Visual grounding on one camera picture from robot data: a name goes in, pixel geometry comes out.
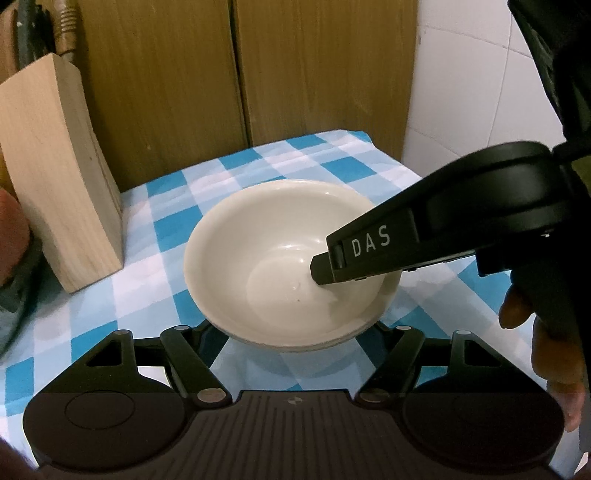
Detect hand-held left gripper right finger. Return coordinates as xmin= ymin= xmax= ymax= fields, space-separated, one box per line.
xmin=355 ymin=320 xmax=532 ymax=409

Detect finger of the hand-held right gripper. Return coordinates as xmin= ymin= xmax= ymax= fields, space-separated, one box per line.
xmin=310 ymin=190 xmax=477 ymax=285

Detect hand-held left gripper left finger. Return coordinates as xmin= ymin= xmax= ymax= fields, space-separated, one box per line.
xmin=65 ymin=320 xmax=232 ymax=409

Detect cream ceramic bowl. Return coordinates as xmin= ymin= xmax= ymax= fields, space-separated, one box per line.
xmin=222 ymin=325 xmax=377 ymax=354
xmin=203 ymin=318 xmax=391 ymax=349
xmin=183 ymin=179 xmax=403 ymax=342

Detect person's right hand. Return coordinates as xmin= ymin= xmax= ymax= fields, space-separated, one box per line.
xmin=499 ymin=282 xmax=589 ymax=433

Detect blue white checkered tablecloth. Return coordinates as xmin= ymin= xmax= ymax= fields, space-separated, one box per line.
xmin=0 ymin=129 xmax=571 ymax=409

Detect brown cardboard panel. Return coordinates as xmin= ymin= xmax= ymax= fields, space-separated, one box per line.
xmin=76 ymin=0 xmax=254 ymax=193
xmin=233 ymin=0 xmax=420 ymax=163

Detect red apple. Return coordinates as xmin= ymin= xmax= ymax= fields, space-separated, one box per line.
xmin=0 ymin=187 xmax=31 ymax=287

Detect wooden knife block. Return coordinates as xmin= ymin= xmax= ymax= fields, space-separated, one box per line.
xmin=0 ymin=52 xmax=124 ymax=294

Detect wooden handled knife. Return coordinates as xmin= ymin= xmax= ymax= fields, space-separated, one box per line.
xmin=53 ymin=0 xmax=83 ymax=63

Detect black handled knife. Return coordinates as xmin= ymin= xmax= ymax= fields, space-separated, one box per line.
xmin=16 ymin=0 xmax=55 ymax=70

